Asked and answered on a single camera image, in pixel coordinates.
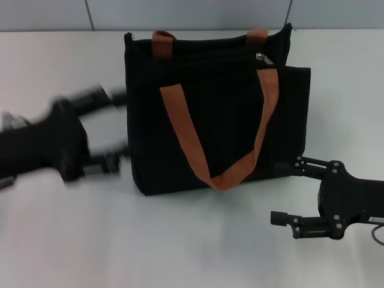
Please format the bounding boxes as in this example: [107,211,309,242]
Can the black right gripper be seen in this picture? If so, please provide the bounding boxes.
[270,155,384,241]

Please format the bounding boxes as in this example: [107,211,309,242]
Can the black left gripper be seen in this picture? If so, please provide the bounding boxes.
[0,83,132,182]

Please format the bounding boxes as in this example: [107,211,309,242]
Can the black fabric bag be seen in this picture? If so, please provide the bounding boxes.
[124,23,311,197]

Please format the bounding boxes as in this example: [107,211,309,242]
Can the silver metal zipper pull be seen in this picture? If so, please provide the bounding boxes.
[255,52,275,68]

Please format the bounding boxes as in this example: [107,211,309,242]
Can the right gripper cable, metal plugs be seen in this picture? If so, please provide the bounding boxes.
[371,223,384,242]

